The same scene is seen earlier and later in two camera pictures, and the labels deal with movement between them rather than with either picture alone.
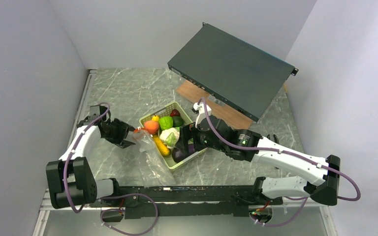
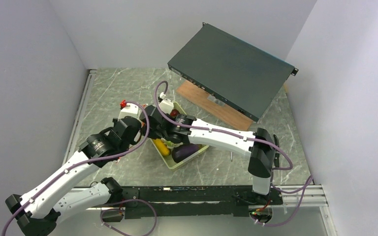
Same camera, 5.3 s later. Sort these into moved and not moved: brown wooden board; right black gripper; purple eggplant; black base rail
Moved: right black gripper
Not moved: purple eggplant; black base rail; brown wooden board
